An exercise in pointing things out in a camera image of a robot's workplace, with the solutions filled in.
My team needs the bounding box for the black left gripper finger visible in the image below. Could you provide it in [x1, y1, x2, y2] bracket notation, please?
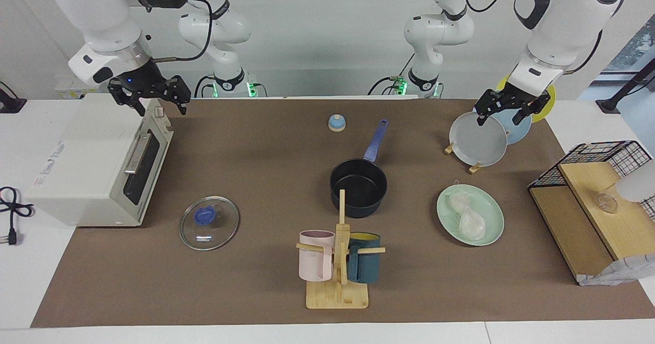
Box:
[513, 105, 535, 126]
[474, 94, 499, 126]

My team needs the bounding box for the clear plastic bag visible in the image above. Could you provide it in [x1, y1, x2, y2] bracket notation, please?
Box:
[448, 180, 487, 241]

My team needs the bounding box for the glass lid with blue knob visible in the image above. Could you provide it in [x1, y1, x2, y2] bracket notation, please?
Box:
[179, 196, 240, 251]

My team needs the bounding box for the light blue plate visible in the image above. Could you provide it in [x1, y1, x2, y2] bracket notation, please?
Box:
[499, 106, 533, 145]

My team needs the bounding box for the yellow plate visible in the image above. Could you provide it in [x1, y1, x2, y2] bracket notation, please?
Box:
[495, 75, 556, 123]

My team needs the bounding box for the grey plate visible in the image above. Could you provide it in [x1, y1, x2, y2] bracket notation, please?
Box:
[449, 111, 508, 167]

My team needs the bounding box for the wooden plate rack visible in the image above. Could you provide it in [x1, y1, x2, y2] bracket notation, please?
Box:
[444, 142, 483, 175]

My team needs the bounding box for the pale green plate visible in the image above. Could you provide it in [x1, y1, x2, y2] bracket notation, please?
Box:
[436, 184, 505, 246]

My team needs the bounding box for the white box behind oven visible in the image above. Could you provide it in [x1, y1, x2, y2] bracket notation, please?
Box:
[55, 75, 111, 99]

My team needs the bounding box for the white toaster oven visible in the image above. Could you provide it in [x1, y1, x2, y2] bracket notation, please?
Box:
[26, 93, 174, 228]

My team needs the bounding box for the black angled stand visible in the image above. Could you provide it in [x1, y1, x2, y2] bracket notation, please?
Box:
[596, 60, 655, 114]

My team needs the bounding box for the clear glass cup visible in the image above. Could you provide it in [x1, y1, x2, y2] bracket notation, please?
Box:
[596, 190, 620, 214]

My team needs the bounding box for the black clamp stand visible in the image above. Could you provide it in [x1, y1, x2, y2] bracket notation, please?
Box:
[0, 81, 27, 113]

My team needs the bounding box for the brown table mat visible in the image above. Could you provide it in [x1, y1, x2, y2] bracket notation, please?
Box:
[31, 98, 655, 328]

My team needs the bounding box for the white crumpled cloth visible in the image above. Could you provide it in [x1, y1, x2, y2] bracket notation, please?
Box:
[578, 254, 655, 287]

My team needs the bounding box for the teal mug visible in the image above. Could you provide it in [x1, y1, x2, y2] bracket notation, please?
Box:
[347, 232, 381, 284]

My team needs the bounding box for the pink mug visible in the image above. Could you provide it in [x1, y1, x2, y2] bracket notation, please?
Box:
[299, 230, 336, 282]

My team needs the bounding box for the wooden mug tree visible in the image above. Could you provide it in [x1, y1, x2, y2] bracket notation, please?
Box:
[296, 189, 386, 310]

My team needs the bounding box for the black base cable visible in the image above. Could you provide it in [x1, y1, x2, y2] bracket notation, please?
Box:
[368, 52, 416, 96]
[193, 75, 215, 98]

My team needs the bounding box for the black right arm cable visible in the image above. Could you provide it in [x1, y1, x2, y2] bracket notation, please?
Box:
[146, 0, 214, 62]

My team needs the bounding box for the wood and wire shelf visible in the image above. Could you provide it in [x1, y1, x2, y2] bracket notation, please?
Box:
[528, 140, 655, 283]

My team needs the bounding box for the dark pot with purple handle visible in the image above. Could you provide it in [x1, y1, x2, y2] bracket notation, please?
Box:
[330, 119, 389, 219]

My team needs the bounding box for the black power cable with plug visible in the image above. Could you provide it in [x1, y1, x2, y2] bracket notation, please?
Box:
[0, 186, 34, 246]

